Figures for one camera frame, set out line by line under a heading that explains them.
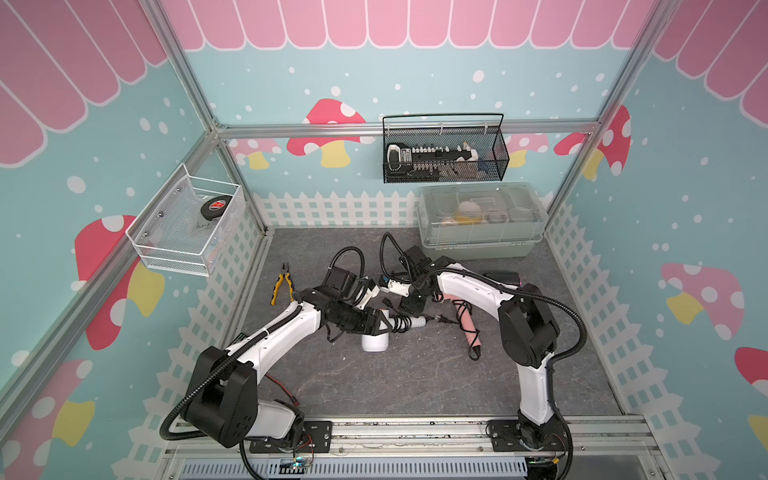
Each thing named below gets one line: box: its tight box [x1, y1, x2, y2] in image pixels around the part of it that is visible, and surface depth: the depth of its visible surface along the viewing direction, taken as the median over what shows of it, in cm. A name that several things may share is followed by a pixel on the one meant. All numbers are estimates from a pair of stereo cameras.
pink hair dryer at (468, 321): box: [438, 293, 482, 358], surface depth 91 cm
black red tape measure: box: [200, 195, 233, 221], surface depth 80 cm
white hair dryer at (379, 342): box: [361, 309, 427, 353], surface depth 79 cm
